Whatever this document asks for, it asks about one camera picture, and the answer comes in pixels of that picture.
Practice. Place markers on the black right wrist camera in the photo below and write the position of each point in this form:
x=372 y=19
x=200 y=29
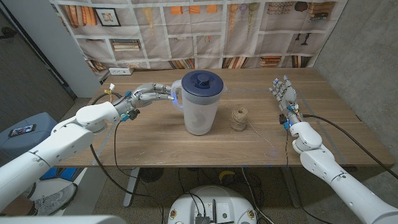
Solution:
x=283 y=119

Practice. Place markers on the white board with blue patches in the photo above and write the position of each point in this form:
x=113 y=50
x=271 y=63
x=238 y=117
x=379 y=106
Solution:
x=59 y=172

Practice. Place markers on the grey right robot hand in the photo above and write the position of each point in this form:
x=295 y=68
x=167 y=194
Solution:
x=289 y=99

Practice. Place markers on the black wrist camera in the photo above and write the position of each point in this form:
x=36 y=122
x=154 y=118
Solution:
x=132 y=114
x=283 y=119

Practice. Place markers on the yellow curved object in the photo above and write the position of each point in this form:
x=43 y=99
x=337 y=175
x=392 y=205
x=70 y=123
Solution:
x=226 y=174

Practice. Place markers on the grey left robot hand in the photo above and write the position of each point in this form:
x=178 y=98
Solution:
x=146 y=93

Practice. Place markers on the white power strip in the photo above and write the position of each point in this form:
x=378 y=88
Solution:
x=121 y=71

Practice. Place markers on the brown twine spool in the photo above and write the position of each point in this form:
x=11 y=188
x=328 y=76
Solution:
x=239 y=119

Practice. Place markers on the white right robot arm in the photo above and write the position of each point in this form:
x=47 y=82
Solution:
x=342 y=183

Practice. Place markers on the black smartphone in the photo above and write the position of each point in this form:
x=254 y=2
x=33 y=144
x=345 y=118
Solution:
x=22 y=130

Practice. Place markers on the white table leg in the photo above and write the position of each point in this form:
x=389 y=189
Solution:
x=132 y=186

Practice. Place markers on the printed bookshelf backdrop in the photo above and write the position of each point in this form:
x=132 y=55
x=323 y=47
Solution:
x=186 y=37

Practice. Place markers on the translucent plastic pitcher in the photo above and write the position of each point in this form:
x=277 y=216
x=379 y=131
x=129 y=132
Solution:
x=199 y=118

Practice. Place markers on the black round fan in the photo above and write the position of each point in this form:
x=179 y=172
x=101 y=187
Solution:
x=151 y=174

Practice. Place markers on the person's bare leg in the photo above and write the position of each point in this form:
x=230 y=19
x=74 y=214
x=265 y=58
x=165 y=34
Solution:
x=15 y=207

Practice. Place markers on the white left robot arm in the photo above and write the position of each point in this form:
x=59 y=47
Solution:
x=62 y=140

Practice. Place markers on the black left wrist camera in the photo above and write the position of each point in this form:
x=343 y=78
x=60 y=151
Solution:
x=132 y=114

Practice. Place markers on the dark blue pitcher lid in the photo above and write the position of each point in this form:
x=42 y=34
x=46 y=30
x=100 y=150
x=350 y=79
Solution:
x=202 y=84

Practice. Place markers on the grey sneaker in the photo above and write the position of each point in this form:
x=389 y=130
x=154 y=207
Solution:
x=53 y=200
x=32 y=190

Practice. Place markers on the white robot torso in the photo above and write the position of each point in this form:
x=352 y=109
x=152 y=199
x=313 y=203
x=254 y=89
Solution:
x=214 y=199

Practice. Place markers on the grey table leg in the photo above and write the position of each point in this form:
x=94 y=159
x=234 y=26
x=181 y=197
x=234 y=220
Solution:
x=291 y=186

